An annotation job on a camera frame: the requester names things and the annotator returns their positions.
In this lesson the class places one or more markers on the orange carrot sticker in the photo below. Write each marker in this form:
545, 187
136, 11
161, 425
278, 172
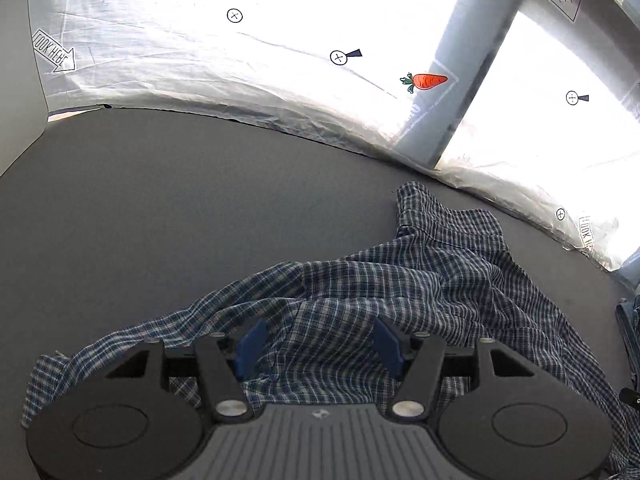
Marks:
426, 81

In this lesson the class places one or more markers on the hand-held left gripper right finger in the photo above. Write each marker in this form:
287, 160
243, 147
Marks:
389, 350

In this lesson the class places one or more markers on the blue plaid shirt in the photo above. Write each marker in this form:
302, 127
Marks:
350, 285

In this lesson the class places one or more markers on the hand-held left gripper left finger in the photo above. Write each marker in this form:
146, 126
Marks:
251, 350

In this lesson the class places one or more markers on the white printed plastic sheet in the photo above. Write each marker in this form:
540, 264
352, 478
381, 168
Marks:
200, 50

